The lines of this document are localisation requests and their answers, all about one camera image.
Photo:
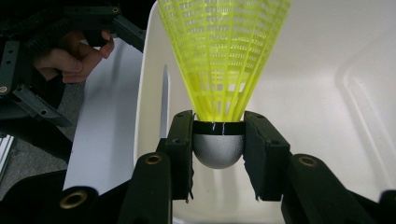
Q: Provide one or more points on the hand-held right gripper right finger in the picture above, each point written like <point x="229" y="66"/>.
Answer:
<point x="264" y="155"/>

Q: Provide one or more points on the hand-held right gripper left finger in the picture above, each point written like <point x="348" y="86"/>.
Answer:
<point x="182" y="155"/>

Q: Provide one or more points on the white plastic basket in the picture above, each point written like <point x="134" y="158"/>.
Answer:
<point x="311" y="93"/>

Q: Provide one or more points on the yellow plastic shuttlecock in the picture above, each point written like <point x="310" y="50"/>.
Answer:
<point x="222" y="62"/>

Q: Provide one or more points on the aluminium frame rail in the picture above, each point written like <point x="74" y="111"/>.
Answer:
<point x="5" y="155"/>

